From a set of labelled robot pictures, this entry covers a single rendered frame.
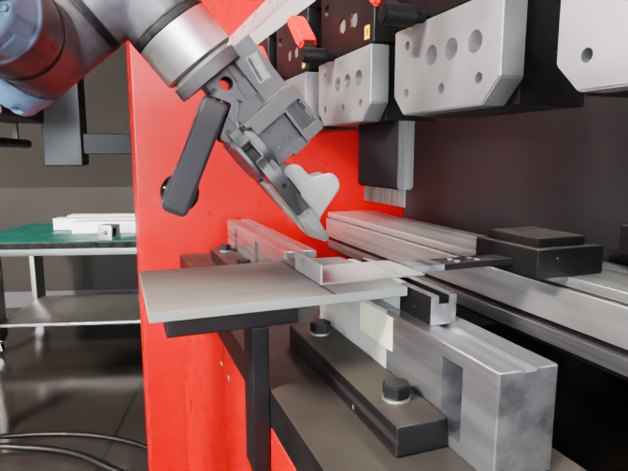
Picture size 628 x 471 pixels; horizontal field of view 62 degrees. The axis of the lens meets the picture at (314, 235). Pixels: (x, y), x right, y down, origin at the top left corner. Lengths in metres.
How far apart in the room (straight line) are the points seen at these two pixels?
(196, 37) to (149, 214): 0.96
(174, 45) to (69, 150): 1.47
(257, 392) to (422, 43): 0.40
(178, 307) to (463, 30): 0.34
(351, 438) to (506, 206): 0.80
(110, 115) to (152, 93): 2.78
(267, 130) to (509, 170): 0.79
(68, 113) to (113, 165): 2.25
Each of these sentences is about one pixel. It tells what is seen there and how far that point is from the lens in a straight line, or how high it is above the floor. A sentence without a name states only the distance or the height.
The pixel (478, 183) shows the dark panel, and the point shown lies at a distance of 1.30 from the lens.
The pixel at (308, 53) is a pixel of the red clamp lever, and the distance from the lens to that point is 0.65.
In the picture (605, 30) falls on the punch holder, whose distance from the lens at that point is 0.35.
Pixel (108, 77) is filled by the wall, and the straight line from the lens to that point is 4.22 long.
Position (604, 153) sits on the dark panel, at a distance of 1.05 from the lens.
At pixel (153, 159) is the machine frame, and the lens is 1.41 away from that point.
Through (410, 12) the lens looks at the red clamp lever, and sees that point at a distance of 0.48.
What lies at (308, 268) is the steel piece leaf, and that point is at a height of 1.01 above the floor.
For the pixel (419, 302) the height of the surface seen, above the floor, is 0.99.
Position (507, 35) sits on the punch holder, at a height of 1.22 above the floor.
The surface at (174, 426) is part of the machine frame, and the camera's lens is 1.60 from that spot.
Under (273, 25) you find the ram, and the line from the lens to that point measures 0.94.
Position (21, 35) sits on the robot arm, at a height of 1.21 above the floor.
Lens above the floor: 1.14
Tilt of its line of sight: 9 degrees down
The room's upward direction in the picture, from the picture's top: straight up
